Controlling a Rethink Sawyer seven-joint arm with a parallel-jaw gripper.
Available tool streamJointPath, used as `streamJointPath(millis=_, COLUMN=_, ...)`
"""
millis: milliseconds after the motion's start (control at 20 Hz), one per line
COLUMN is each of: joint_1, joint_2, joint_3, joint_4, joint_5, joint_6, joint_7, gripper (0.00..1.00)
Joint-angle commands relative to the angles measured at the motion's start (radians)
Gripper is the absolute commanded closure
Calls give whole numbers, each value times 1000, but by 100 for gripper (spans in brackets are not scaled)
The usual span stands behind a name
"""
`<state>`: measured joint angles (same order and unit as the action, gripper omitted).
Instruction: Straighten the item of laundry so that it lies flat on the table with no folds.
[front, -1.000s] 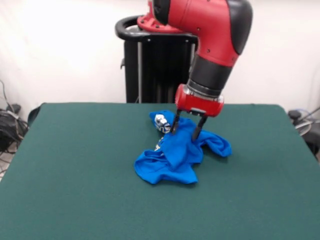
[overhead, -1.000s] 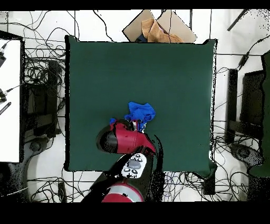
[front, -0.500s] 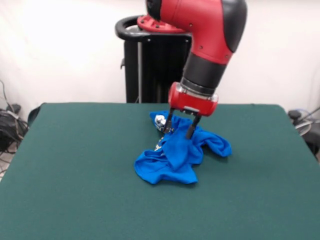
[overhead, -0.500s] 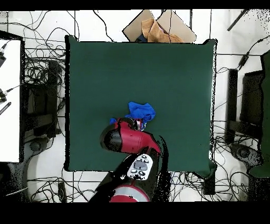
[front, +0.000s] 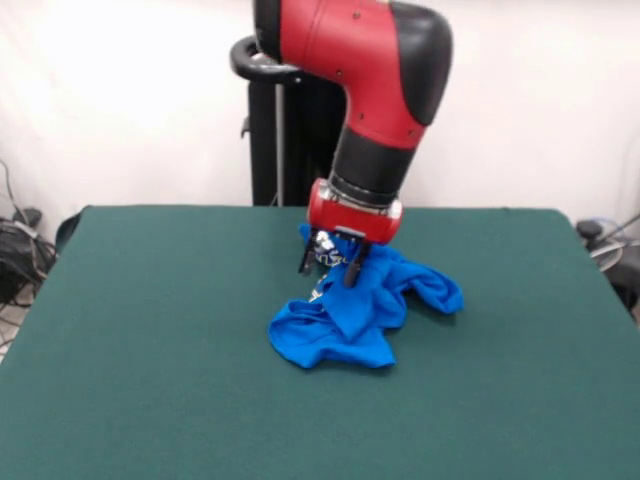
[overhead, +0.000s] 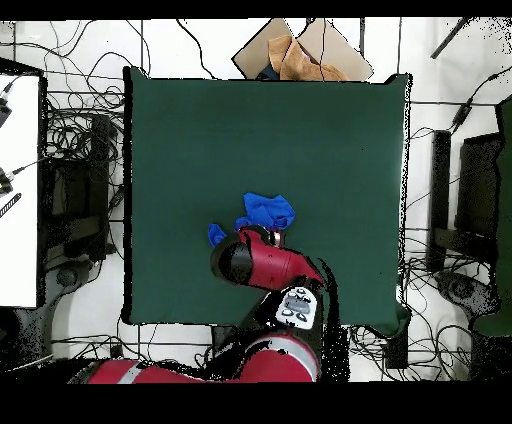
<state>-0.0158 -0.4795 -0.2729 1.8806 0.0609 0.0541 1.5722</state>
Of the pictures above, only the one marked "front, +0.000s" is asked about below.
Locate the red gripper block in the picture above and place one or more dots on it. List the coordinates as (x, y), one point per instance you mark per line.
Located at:
(350, 220)

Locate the blue printed T-shirt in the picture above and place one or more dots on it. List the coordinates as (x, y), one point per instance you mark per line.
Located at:
(350, 320)

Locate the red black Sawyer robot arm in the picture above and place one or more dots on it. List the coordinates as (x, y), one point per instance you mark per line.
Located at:
(325, 40)

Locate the dark green table cloth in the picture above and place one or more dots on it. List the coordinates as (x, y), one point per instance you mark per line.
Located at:
(150, 375)

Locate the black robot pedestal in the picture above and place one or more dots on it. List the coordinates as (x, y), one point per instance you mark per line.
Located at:
(265, 140)

